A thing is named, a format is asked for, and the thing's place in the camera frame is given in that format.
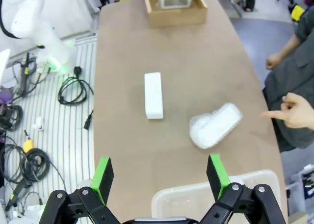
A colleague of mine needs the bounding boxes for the black coiled power cable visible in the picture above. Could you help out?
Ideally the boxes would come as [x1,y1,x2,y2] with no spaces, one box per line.
[57,66,95,104]

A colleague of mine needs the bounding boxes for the yellow cloth bag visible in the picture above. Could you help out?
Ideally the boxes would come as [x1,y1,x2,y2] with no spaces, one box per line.
[291,4,306,21]

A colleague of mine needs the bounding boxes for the clear plastic bin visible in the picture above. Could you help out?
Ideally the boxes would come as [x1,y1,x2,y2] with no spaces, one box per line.
[151,169,282,224]

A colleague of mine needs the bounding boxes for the person in dark jacket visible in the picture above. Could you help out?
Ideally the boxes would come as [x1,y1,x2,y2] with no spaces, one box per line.
[262,5,314,153]

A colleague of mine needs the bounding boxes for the large black cable coil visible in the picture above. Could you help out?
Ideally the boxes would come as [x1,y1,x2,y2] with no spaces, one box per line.
[0,143,67,193]

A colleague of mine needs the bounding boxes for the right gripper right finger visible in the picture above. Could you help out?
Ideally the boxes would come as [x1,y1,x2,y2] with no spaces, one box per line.
[198,154,287,224]

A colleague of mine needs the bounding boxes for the person's left hand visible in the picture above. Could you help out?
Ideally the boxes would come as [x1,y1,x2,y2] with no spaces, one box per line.
[259,92,314,129]

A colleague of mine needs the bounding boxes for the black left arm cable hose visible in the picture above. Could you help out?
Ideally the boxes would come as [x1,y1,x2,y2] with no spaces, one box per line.
[0,0,23,40]

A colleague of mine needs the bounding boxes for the white unwrapped digital clock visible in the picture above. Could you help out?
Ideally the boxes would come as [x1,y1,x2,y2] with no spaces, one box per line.
[144,72,164,120]

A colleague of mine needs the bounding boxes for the brown cardboard box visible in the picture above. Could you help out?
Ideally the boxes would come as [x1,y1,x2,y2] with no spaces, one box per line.
[143,0,209,28]

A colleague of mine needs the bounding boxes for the yellow cable connector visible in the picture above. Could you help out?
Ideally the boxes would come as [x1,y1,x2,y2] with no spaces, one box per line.
[22,138,34,153]

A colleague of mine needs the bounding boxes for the white power adapter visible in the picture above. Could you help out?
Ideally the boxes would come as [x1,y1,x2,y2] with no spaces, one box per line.
[33,117,45,131]

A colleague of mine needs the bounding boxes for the person's right hand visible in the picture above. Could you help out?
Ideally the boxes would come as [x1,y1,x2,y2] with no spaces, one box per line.
[266,52,285,70]

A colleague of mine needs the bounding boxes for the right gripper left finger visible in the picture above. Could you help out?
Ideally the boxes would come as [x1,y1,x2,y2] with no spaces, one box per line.
[43,157,123,224]

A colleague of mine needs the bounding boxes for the black cable with plug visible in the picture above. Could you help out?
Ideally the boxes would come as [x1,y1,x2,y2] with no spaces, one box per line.
[83,110,95,131]

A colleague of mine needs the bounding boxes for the bulky bubble-wrapped clock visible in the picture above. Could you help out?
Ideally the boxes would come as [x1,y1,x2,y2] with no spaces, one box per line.
[188,102,243,150]

